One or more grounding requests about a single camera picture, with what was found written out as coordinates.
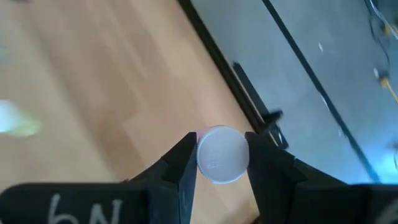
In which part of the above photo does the yellow medicine bottle white cap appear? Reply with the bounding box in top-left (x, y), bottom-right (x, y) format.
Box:
top-left (0, 99), bottom-right (44, 138)

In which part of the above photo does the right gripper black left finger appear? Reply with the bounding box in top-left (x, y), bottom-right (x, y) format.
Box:
top-left (0, 131), bottom-right (199, 224)

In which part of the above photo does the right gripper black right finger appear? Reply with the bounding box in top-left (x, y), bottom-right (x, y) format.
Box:
top-left (244, 131), bottom-right (398, 224)

